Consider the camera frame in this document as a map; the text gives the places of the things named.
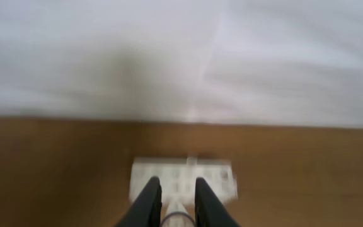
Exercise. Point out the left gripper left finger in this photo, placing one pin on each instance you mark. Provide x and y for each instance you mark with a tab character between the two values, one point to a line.
147	208

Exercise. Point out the white test tube rack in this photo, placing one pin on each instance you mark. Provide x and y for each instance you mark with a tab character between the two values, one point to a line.
181	176

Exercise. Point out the clear test tube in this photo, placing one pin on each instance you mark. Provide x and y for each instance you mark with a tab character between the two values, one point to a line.
191	160
176	217

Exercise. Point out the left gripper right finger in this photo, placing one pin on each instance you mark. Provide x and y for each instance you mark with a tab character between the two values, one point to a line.
208	208

